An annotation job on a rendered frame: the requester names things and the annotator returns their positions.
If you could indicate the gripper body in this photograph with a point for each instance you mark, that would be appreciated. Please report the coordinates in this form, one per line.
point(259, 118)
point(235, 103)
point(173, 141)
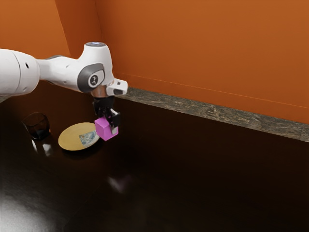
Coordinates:
point(103, 106)

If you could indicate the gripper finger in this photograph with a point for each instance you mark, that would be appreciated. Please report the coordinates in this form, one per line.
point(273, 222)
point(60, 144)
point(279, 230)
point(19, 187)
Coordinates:
point(115, 119)

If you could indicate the magenta cube block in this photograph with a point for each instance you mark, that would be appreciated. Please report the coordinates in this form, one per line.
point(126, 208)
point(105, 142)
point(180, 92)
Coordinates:
point(104, 129)

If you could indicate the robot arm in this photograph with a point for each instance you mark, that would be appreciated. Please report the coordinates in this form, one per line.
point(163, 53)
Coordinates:
point(60, 70)

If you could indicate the tan round plate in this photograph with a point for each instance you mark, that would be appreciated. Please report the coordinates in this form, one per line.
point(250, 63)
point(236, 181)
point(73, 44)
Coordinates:
point(72, 138)

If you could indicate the dark glass cup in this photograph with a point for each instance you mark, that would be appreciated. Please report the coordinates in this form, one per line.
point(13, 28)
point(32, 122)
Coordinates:
point(36, 125)

